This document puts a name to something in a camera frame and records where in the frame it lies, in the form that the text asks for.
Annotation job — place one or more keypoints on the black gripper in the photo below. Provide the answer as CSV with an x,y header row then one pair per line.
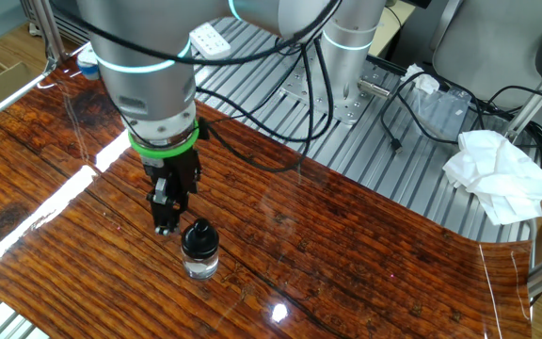
x,y
177,169

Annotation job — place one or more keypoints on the black knobbed jar lid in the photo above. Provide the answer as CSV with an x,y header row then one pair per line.
x,y
199,240

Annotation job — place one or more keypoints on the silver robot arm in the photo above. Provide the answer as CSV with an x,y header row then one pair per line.
x,y
144,70

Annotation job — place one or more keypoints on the white power strip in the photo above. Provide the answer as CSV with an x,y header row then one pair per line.
x,y
210,40

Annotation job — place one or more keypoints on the wood grain table mat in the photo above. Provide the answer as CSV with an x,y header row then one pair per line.
x,y
346,259

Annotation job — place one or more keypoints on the silver round connector plug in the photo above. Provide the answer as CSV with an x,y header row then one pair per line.
x,y
375,88

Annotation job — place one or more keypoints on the small white tissue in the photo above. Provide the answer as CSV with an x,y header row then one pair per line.
x,y
424,82

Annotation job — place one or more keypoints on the clear plastic bag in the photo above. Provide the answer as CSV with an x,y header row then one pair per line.
x,y
440,113

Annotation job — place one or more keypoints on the crumpled white cloth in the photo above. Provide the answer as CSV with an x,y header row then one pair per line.
x,y
497,179

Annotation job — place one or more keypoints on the grey office chair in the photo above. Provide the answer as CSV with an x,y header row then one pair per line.
x,y
487,47

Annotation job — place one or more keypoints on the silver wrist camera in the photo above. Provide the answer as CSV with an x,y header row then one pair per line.
x,y
87,63

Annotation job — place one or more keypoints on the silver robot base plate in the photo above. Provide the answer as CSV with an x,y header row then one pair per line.
x,y
346,110

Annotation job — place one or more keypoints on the aluminium frame rail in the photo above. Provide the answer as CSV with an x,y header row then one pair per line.
x,y
12,94

